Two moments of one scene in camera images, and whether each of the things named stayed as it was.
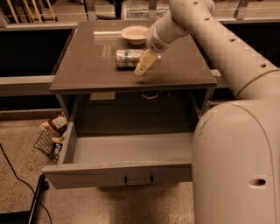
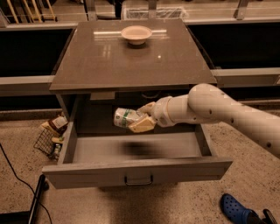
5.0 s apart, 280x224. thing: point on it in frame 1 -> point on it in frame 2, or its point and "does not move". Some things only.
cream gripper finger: [146, 61] -> [143, 124]
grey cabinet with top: [95, 96] does not move
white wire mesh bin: [144, 13] does not move
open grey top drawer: [121, 158] does not move
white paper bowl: [135, 34] does not move
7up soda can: [128, 59] -> [123, 116]
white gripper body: [155, 41] -> [160, 112]
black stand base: [29, 216] does not move
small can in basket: [57, 150] does not move
